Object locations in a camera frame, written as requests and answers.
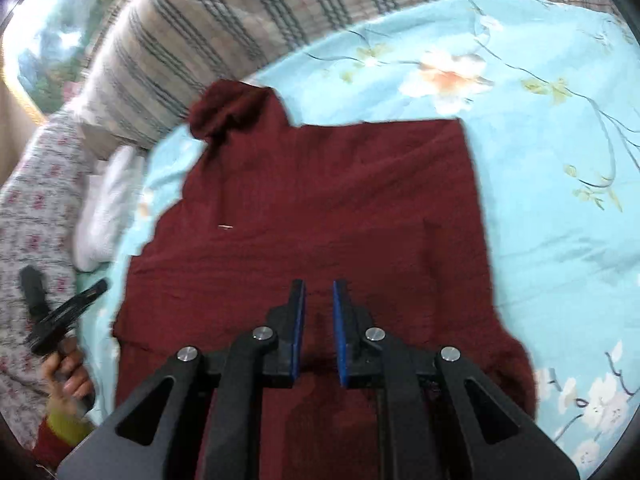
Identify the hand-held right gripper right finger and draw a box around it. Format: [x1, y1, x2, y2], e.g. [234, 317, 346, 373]
[332, 280, 581, 480]

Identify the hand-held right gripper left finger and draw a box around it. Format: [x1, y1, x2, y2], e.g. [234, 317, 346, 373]
[56, 279, 307, 480]

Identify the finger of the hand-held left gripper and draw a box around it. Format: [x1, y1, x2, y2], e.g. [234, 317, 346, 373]
[19, 266, 48, 326]
[30, 279, 109, 356]

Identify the maroon knit sweater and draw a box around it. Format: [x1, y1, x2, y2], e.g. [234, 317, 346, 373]
[112, 79, 538, 480]

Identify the person's left forearm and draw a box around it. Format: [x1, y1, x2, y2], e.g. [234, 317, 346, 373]
[32, 407, 93, 468]

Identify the person's left hand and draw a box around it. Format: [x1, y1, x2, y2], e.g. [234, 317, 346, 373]
[40, 332, 96, 418]

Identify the white textured pillow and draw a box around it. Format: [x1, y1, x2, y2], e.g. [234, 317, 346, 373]
[74, 145, 151, 271]

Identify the framed landscape picture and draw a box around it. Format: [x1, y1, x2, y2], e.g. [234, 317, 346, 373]
[2, 0, 156, 123]

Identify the blue floral bed sheet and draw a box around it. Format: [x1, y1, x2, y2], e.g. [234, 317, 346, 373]
[92, 0, 640, 478]

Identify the beige plaid quilt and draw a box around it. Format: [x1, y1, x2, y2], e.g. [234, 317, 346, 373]
[77, 0, 638, 153]

